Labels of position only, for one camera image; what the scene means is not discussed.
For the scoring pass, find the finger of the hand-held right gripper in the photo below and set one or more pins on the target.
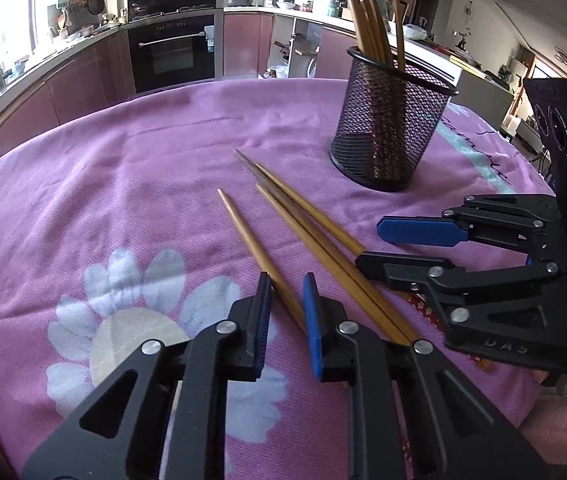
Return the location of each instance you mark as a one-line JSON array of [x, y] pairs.
[[393, 266], [413, 230]]

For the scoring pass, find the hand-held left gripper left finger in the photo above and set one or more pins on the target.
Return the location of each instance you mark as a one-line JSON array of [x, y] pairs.
[[265, 310]]

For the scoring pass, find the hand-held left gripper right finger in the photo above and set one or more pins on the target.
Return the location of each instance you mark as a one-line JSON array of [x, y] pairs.
[[312, 325]]

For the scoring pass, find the brown floral-tipped chopstick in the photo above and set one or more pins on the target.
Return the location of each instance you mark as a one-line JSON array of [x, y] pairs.
[[313, 246], [313, 211], [249, 240], [288, 206]]

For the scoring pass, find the black mesh holder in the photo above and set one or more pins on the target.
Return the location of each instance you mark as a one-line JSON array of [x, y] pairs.
[[388, 125]]

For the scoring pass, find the bundle of wooden chopsticks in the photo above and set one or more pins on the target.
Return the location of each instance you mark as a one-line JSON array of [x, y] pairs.
[[368, 20]]

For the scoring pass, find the ceiling chandelier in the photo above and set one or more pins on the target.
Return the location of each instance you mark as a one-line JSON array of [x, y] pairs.
[[565, 56]]

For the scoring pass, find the yellow flat box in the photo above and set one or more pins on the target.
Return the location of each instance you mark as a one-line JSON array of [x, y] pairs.
[[466, 66]]

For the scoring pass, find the pink floral tablecloth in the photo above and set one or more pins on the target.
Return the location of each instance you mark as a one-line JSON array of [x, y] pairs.
[[138, 200]]

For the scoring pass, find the white plastic bag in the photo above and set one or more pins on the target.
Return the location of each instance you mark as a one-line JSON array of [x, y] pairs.
[[415, 32]]

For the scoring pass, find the pink base cabinets under peninsula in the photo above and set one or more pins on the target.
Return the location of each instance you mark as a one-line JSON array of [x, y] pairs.
[[243, 45]]

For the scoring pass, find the black built-in oven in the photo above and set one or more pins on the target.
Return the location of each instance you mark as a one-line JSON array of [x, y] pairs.
[[171, 55]]

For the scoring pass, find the pink base cabinets under window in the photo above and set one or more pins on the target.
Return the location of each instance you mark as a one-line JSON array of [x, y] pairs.
[[63, 90]]

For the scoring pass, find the gas stove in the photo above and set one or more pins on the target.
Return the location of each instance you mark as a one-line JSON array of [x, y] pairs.
[[173, 14]]

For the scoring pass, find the hanging frying pan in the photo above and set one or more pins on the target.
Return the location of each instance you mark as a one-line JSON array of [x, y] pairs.
[[96, 3]]

